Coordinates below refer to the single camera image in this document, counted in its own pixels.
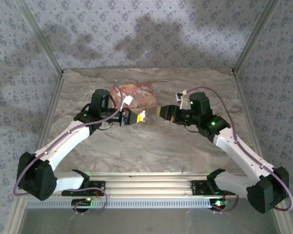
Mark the pink illustrated book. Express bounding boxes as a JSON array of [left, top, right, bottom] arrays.
[[111, 82, 158, 115]]

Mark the left circuit board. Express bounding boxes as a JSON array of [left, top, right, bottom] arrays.
[[72, 198, 92, 212]]

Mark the circuit board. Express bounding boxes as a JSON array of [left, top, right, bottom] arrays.
[[209, 198, 229, 212], [72, 198, 92, 212]]

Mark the right circuit board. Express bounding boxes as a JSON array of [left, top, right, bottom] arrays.
[[209, 198, 229, 212]]

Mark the grey metal front panel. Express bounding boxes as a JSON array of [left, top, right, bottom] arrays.
[[21, 207, 283, 234]]

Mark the aluminium table edge rail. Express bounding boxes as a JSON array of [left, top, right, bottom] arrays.
[[7, 73, 65, 234], [231, 72, 293, 234]]

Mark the aluminium mounting rail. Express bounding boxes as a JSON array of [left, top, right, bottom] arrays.
[[61, 172, 236, 197]]

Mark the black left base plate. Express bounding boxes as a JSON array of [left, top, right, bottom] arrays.
[[62, 179, 106, 197]]

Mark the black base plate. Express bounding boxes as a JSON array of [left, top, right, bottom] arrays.
[[190, 179, 236, 196], [62, 179, 106, 197]]

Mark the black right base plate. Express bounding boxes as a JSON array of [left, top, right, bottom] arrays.
[[190, 179, 236, 196]]

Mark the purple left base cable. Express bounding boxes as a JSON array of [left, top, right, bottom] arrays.
[[73, 187, 108, 216]]

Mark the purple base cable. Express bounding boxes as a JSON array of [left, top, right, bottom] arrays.
[[211, 192, 240, 215], [73, 187, 108, 216]]

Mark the slotted grey cable duct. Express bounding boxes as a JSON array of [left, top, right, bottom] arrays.
[[25, 197, 217, 209]]

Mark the aluminium frame post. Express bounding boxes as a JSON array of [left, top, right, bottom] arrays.
[[14, 0, 65, 77], [231, 0, 282, 75]]

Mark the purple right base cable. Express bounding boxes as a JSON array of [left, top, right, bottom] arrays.
[[211, 192, 240, 215]]

